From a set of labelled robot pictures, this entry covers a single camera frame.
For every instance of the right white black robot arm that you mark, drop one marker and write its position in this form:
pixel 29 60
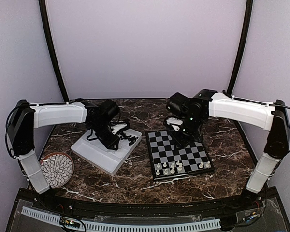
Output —
pixel 270 116

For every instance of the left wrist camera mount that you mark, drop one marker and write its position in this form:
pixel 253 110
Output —
pixel 118 128

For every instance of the floral patterned ceramic plate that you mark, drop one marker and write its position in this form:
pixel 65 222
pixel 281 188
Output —
pixel 58 168

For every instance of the black white chessboard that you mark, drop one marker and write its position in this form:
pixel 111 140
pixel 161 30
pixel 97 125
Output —
pixel 161 150

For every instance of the black frame post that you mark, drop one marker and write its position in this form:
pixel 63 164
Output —
pixel 241 46
pixel 51 49

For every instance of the white slotted cable duct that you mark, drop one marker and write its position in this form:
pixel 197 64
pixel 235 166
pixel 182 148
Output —
pixel 123 224

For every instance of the black front rail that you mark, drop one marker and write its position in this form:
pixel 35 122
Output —
pixel 86 209

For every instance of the white plastic divided tray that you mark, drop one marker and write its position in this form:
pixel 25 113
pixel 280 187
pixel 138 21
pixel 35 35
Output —
pixel 106 160

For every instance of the left black frame post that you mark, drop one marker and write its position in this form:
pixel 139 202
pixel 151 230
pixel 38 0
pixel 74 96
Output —
pixel 51 49

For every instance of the right black frame post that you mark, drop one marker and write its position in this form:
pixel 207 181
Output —
pixel 241 46

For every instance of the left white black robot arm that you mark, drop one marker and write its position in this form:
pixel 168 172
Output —
pixel 26 117

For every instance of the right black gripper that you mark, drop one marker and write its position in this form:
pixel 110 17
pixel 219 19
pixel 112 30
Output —
pixel 182 142

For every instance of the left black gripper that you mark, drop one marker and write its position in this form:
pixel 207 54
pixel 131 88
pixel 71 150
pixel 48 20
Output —
pixel 111 144

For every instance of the pile of black chess pieces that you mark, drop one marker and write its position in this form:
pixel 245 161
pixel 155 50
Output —
pixel 130 138

